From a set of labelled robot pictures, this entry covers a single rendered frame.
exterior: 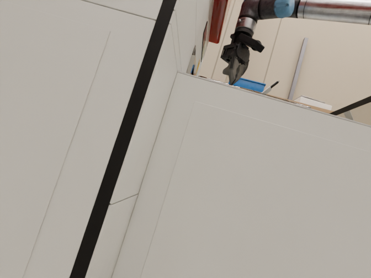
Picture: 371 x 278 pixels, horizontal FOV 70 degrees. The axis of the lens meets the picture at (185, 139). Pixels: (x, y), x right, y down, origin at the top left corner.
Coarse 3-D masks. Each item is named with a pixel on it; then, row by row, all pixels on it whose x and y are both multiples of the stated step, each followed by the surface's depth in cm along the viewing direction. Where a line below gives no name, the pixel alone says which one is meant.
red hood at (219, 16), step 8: (216, 0) 96; (224, 0) 95; (216, 8) 101; (224, 8) 100; (216, 16) 106; (224, 16) 105; (216, 24) 111; (224, 24) 124; (216, 32) 117; (216, 40) 124
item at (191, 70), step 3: (192, 57) 81; (195, 57) 82; (192, 60) 80; (195, 60) 84; (189, 63) 80; (192, 63) 80; (189, 66) 80; (192, 66) 80; (189, 69) 80; (192, 69) 83; (186, 72) 80; (189, 72) 80; (192, 72) 88
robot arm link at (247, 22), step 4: (240, 20) 99; (244, 20) 99; (248, 20) 98; (252, 20) 99; (236, 24) 101; (240, 24) 99; (244, 24) 98; (248, 24) 98; (252, 24) 99; (256, 24) 101; (236, 28) 101; (248, 28) 98; (252, 28) 99; (252, 32) 100
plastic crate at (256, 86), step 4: (240, 80) 255; (244, 80) 255; (248, 80) 253; (236, 84) 255; (240, 84) 254; (244, 84) 254; (248, 84) 254; (252, 84) 253; (256, 84) 253; (260, 84) 252; (264, 84) 251; (248, 88) 253; (252, 88) 253; (256, 88) 252; (260, 88) 252
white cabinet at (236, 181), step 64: (192, 128) 61; (256, 128) 60; (320, 128) 60; (192, 192) 59; (256, 192) 59; (320, 192) 58; (128, 256) 58; (192, 256) 57; (256, 256) 57; (320, 256) 57
